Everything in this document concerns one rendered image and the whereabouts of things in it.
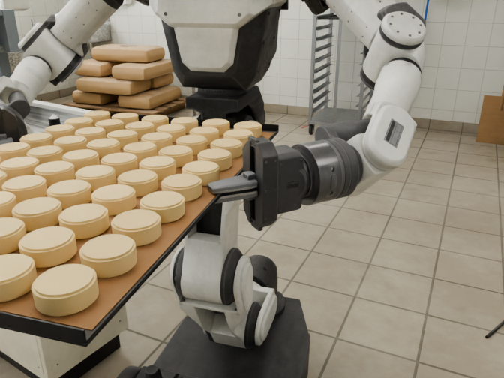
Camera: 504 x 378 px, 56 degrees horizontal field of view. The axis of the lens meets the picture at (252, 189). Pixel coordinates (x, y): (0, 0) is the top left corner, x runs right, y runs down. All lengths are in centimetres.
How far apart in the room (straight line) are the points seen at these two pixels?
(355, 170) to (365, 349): 132
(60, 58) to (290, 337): 110
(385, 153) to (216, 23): 50
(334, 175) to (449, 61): 430
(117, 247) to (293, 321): 132
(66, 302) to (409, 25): 70
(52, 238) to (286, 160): 30
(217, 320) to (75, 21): 89
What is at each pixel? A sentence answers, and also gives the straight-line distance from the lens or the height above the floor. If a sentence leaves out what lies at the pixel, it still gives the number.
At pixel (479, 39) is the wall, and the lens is 488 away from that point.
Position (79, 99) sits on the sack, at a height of 17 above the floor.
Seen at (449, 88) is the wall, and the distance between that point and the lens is 494.
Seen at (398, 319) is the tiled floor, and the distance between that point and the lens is 209.
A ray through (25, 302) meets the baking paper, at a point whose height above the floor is 100.
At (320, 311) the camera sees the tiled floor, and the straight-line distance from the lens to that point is 206.
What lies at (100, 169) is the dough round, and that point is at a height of 102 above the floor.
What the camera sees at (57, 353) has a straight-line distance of 170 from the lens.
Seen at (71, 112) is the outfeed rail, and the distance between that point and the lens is 159.
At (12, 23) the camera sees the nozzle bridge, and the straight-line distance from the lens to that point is 216.
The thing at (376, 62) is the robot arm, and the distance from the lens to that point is 89.
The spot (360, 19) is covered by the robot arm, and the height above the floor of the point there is 119.
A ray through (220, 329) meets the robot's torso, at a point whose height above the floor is 33.
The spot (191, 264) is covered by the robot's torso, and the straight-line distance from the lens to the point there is 116.
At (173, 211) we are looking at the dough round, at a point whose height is 101.
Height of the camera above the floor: 123
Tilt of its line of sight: 22 degrees down
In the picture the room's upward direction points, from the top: straight up
